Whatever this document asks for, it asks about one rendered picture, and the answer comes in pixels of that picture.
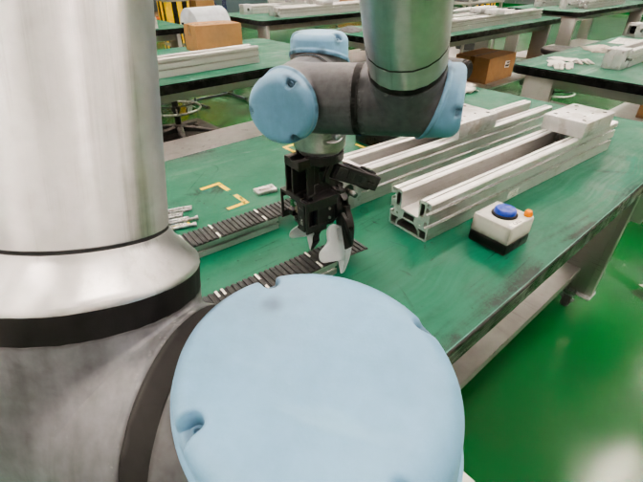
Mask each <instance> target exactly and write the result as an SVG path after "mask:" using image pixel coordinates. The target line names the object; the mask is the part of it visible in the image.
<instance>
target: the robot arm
mask: <svg viewBox="0 0 643 482"><path fill-rule="evenodd" d="M454 1H455V0H359V4H360V12H361V19H362V27H363V35H364V42H365V50H366V62H350V60H349V58H348V38H347V36H346V34H345V33H343V32H340V31H335V30H324V29H315V30H302V31H297V32H295V33H293V34H292V36H291V39H290V52H289V57H290V59H291V60H290V61H288V62H286V63H284V64H282V65H279V66H276V67H274V68H272V69H270V70H269V71H268V72H267V73H266V74H265V75H264V77H262V78H260V79H259V80H258V81H257V83H256V84H255V86H254V87H253V89H252V92H251V94H250V101H249V106H250V108H249V110H250V113H251V117H252V119H253V122H254V124H255V126H256V128H257V129H258V130H259V131H260V132H261V133H262V134H263V135H264V136H265V137H266V138H268V139H269V140H271V141H273V142H278V143H294V147H295V148H296V152H293V153H289V154H285V155H284V165H285V184H286V186H283V187H281V188H280V201H281V216H282V217H285V216H287V215H290V214H291V215H293V216H294V218H295V221H296V222H297V223H298V225H297V226H296V227H295V228H293V229H292V230H291V231H290V234H289V236H290V237H291V238H298V237H305V236H307V240H308V245H309V249H310V250H311V251H312V250H313V249H314V248H315V247H316V245H317V244H318V243H319V241H320V233H321V232H322V230H326V229H327V230H326V237H327V242H326V244H325V246H324V247H323V248H322V249H321V251H320V253H319V259H320V261H321V262H322V263H327V262H334V261H338V264H339V269H340V273H341V274H342V273H344V271H345V269H346V266H347V264H348V261H349V257H350V254H351V248H352V246H353V240H354V221H353V217H352V213H351V210H350V204H349V203H348V197H347V194H346V192H345V188H343V185H344V184H343V183H342V182H345V183H348V184H352V185H354V186H357V187H359V188H362V189H365V190H368V189H370V190H374V191H375V190H376V188H377V186H378V185H379V182H380V180H381V177H379V176H378V175H376V172H375V171H373V170H371V169H370V168H369V167H364V166H362V165H361V166H356V165H354V164H349V163H346V162H343V159H344V147H345V135H370V136H392V137H414V138H416V139H417V140H421V139H423V138H450V137H452V136H454V135H455V134H456V133H457V132H458V130H459V128H460V124H461V119H462V111H463V105H464V98H465V89H466V80H467V67H466V65H465V64H464V63H462V62H452V61H451V60H450V59H449V50H450V40H451V30H452V21H453V11H454ZM284 195H288V196H290V197H291V199H290V205H291V207H289V208H287V209H284V200H283V196H284ZM335 220H336V225H335V224H332V225H330V226H329V227H327V225H328V224H331V223H333V222H334V221H335ZM464 430H465V419H464V407H463V401H462V396H461V391H460V387H459V384H458V380H457V377H456V375H455V371H454V369H453V367H452V364H451V362H450V360H449V358H448V356H447V355H446V353H445V351H444V349H443V348H442V346H441V345H440V343H439V342H438V340H437V339H436V338H435V337H434V336H432V335H431V334H430V333H429V332H428V331H427V330H426V329H425V328H424V327H423V325H422V324H421V322H420V320H419V318H418V317H417V316H416V315H415V314H414V313H412V312H411V311H410V310H409V309H407V308H406V307H405V306H404V305H402V304H401V303H399V302H398V301H397V300H395V299H393V298H392V297H390V296H388V295H386V294H384V293H382V292H380V291H378V290H376V289H374V288H372V287H369V286H367V285H365V284H363V283H360V282H357V281H354V280H350V279H346V278H343V277H338V276H333V275H326V274H289V275H283V276H279V277H277V279H276V285H275V286H273V287H270V288H265V287H263V286H262V285H261V284H260V283H258V282H257V283H254V284H252V285H249V286H247V287H245V288H243V289H241V290H239V291H237V292H235V293H233V294H232V295H230V296H228V297H226V298H225V299H223V300H222V301H221V302H219V303H218V304H213V303H208V302H205V301H204V300H203V299H202V295H201V280H200V259H199V254H198V252H197V250H196V249H195V248H194V247H193V246H191V245H190V244H189V243H188V242H186V241H185V240H184V239H183V238H181V237H180V236H179V235H178V234H176V233H175V232H174V231H173V229H172V228H171V227H170V225H169V223H168V210H167V196H166V169H165V154H164V141H163V126H162V112H161V99H160V84H159V71H158V56H157V42H156V29H155V14H154V1H153V0H0V482H462V479H463V468H464V455H463V442H464Z"/></svg>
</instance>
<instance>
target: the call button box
mask: <svg viewBox="0 0 643 482"><path fill-rule="evenodd" d="M498 204H503V203H502V202H495V203H494V204H492V205H490V206H488V207H486V208H483V209H481V210H479V211H477V212H475V214H474V218H473V223H472V226H471V230H470V233H469V238H470V239H472V240H474V241H476V242H478V243H479V244H481V245H482V246H484V247H486V248H488V249H490V250H492V251H494V252H497V253H499V254H501V255H506V254H508V253H509V252H511V251H512V250H514V249H516V248H517V247H519V246H520V245H522V244H524V243H525V242H526V241H527V238H528V233H529V232H530V229H531V226H532V223H533V220H534V216H532V217H530V218H529V217H525V216H524V215H523V214H524V212H523V211H521V210H518V209H517V214H516V216H514V217H503V216H500V215H497V214H496V213H495V212H494V208H495V206H496V205H498Z"/></svg>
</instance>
